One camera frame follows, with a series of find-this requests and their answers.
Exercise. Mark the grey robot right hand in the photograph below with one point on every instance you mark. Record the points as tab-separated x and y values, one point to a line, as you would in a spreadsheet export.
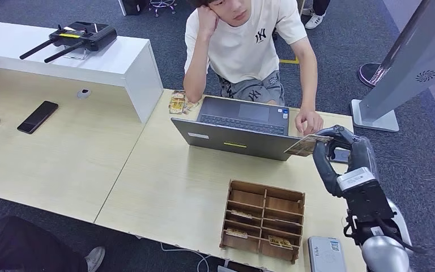
362	157

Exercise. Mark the person's left hand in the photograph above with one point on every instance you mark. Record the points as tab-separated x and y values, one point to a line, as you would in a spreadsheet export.
309	120

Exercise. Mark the person's right hand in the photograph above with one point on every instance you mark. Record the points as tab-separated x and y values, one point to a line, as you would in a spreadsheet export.
208	20

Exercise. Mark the gold ID card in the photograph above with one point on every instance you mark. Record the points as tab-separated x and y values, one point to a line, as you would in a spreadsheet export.
305	146

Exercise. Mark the person's right forearm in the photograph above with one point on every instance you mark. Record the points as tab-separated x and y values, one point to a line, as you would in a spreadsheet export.
198	67

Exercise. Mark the person's left forearm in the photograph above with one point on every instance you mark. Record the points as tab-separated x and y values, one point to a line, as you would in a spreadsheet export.
308	82

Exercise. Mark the pale patterned card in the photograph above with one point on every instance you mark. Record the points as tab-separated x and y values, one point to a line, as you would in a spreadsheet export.
192	106

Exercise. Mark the gold patterned card pile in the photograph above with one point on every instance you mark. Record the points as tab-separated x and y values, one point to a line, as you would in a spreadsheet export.
177	102

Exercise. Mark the wooden compartment card box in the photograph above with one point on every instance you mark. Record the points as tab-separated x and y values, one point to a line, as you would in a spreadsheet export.
247	199

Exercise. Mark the white card reader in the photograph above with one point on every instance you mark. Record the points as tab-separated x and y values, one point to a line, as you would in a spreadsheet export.
326	255

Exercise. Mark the gold patterned room card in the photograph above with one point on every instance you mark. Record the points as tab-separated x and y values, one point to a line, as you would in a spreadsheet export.
242	214
237	233
280	242

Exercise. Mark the person in dark trousers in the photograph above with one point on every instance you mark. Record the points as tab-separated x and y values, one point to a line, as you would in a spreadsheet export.
15	247

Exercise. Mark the small black square pad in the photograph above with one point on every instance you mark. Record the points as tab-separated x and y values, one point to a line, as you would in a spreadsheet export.
340	156

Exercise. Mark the yellow floor tape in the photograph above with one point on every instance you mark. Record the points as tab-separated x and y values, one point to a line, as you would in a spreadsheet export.
288	61

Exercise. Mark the grey laptop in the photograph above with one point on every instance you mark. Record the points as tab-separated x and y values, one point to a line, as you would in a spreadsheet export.
240	140

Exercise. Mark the round metal stanchion base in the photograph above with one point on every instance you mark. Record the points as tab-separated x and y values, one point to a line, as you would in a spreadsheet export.
367	73

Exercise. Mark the dark cabinet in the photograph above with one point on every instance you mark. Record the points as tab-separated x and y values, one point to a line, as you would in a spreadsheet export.
133	5

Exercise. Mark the bystander with white shoes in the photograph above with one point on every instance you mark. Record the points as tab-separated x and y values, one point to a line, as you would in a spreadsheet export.
315	18

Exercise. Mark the grey kiosk stand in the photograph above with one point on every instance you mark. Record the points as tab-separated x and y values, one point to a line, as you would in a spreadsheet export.
409	64

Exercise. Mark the white desk riser shelf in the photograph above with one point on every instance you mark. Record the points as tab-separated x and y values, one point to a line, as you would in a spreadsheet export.
108	60

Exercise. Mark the black remote controller with antennas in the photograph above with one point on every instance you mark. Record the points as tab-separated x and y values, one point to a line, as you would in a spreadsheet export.
86	35

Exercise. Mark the clear controller stand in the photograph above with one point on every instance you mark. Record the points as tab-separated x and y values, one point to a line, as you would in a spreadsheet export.
76	55

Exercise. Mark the round grey desk grommet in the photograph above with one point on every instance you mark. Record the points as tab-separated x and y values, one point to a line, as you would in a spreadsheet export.
84	93

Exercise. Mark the black smartphone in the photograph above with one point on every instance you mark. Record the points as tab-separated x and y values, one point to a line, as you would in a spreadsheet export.
37	117

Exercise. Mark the pale and black wrist camera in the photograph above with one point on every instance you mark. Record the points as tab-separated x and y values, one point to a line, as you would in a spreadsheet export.
367	199

